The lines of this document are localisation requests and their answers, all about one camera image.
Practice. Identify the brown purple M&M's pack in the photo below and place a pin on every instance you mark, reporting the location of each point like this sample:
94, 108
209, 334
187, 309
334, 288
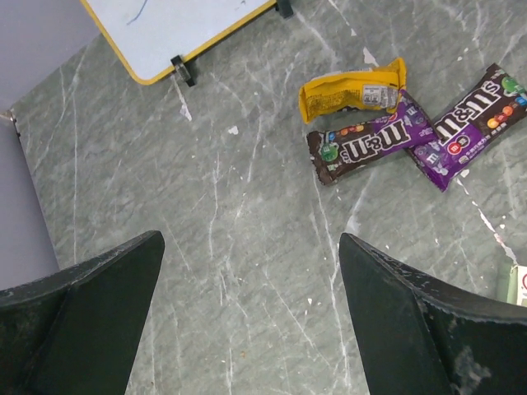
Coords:
338, 152

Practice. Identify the white board with yellow frame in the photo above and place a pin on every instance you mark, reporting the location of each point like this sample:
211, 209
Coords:
154, 38

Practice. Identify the yellow candy bar wrapper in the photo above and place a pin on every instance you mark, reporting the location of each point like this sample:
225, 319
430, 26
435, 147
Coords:
374, 89

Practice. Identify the white green small box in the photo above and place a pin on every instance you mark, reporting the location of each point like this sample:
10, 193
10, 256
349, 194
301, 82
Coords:
511, 284

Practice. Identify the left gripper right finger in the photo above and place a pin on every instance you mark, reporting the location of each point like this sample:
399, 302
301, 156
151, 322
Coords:
419, 335

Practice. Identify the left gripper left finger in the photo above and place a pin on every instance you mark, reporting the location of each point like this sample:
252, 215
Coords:
78, 331

